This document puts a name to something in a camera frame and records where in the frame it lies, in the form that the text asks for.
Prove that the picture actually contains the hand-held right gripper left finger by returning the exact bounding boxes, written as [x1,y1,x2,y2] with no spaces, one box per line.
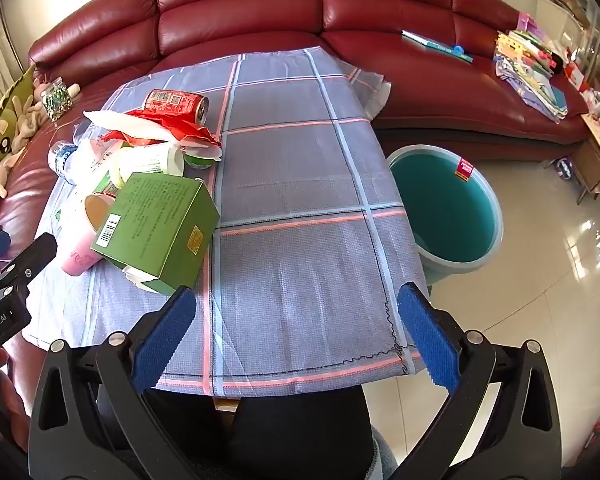
[27,285,216,480]

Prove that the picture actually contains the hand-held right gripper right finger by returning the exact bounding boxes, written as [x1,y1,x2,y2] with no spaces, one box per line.
[380,282,566,480]

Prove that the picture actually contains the pink paper cup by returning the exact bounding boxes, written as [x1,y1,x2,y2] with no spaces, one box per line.
[61,194,116,277]

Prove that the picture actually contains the clear plastic water bottle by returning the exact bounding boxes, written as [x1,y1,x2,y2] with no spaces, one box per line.
[47,140,88,186]

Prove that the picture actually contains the clear printed plastic bag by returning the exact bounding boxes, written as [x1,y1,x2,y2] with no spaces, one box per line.
[72,132,131,201]

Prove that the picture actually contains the green cardboard box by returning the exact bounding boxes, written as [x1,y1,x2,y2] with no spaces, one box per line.
[90,172,221,296]

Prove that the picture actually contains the teal plastic bucket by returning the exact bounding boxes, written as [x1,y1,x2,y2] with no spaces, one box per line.
[385,144,504,286]

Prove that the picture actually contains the white green-label bottle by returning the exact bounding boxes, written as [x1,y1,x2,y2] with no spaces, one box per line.
[109,142,186,186]

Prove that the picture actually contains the white paper napkin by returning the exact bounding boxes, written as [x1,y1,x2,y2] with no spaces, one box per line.
[83,109,173,140]

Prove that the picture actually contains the small green cup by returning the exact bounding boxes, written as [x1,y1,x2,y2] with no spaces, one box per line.
[182,150,216,170]

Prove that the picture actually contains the red plastic bag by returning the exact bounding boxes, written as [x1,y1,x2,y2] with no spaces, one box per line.
[102,109,223,161]

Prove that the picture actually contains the red soda can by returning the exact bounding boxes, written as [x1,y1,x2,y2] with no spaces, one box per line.
[145,89,210,126]

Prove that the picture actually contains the green plush toy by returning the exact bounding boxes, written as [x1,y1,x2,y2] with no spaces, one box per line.
[0,65,36,163]

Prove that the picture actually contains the beige plush toy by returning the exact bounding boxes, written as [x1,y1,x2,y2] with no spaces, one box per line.
[12,77,83,151]

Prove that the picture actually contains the person's dark pants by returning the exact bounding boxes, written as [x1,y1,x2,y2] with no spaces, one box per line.
[145,385,401,480]

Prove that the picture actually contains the colourful bead packet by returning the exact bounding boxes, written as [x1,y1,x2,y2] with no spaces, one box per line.
[41,77,73,122]

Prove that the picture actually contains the grey plaid tablecloth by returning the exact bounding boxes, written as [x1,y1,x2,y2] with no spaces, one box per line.
[27,47,428,398]

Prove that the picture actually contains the wooden cabinet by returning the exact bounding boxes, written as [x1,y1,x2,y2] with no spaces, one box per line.
[570,115,600,206]

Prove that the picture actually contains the pile of folded cloths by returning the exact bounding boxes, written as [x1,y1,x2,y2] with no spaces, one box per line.
[495,57,573,123]

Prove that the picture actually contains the thin teal-edged book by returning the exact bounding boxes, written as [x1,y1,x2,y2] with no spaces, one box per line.
[401,30,474,63]

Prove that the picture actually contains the stack of colourful books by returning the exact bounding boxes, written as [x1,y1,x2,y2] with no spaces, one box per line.
[497,12,566,76]

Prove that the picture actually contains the red leather sofa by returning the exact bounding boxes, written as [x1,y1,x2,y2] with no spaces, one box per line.
[0,0,596,421]

